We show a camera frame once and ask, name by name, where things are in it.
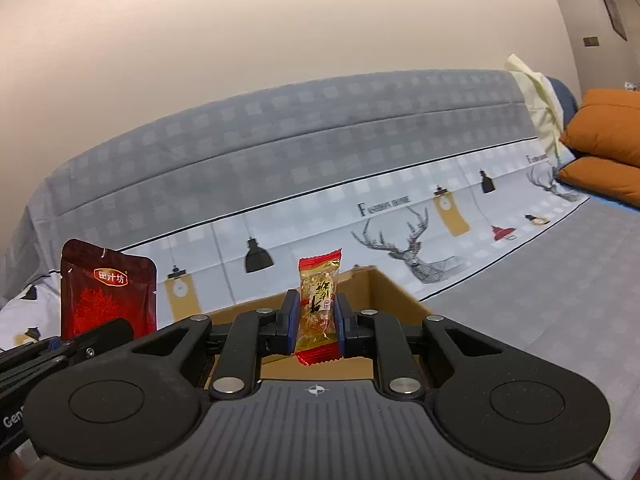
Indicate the red snack packet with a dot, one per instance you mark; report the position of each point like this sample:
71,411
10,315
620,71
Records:
99,285

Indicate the wall switch plate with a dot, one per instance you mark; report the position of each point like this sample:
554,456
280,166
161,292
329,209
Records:
591,42

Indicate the lower orange cushion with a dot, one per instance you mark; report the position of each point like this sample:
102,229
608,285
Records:
605,178

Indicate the red gold candy packet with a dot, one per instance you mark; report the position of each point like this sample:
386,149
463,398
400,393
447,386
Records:
316,336

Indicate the small framed wall picture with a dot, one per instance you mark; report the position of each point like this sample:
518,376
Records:
615,18

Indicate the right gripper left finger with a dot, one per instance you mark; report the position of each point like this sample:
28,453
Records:
280,331

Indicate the pale yellow cloth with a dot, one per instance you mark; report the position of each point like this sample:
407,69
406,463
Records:
544,108

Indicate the upper orange cushion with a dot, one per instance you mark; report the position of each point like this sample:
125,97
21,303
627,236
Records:
607,126

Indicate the orange cushion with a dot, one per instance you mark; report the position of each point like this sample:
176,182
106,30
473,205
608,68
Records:
605,178
607,126

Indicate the blue sofa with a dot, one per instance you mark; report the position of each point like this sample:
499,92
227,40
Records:
567,100

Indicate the grey patterned sofa cover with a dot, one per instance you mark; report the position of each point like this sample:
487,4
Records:
438,178

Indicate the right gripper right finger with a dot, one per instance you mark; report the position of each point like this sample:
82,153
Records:
352,338

